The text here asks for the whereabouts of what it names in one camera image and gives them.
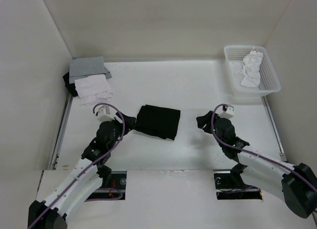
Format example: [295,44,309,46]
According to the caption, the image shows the black tank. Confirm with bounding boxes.
[135,105,181,140]
[62,72,78,97]

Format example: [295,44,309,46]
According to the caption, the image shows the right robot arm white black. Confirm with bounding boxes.
[196,111,317,219]

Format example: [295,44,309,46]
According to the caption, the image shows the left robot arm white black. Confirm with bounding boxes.
[28,113,136,229]

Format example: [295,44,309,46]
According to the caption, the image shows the white folded tank top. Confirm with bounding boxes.
[75,74,113,106]

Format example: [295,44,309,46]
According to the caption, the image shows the black folded tank top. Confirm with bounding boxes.
[62,72,78,97]

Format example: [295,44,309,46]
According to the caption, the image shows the white crumpled tank top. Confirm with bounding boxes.
[235,49,264,88]

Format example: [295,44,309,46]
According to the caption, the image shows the grey folded tank top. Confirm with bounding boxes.
[69,57,112,84]

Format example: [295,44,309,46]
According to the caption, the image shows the white plastic laundry basket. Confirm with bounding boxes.
[223,45,281,97]

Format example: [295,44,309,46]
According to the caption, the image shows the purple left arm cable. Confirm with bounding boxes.
[27,103,126,229]

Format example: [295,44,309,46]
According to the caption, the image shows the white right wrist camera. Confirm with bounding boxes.
[220,105,235,119]

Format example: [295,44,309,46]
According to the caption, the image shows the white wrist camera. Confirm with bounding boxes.
[96,105,114,122]
[220,105,235,119]

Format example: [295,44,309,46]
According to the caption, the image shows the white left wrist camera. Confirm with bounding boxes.
[96,105,114,122]

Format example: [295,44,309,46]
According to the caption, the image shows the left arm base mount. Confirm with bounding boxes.
[86,172,127,201]

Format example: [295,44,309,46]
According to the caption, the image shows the left aluminium table rail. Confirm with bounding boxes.
[48,94,73,170]

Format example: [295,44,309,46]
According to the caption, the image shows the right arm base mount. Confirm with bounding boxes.
[213,164,263,200]

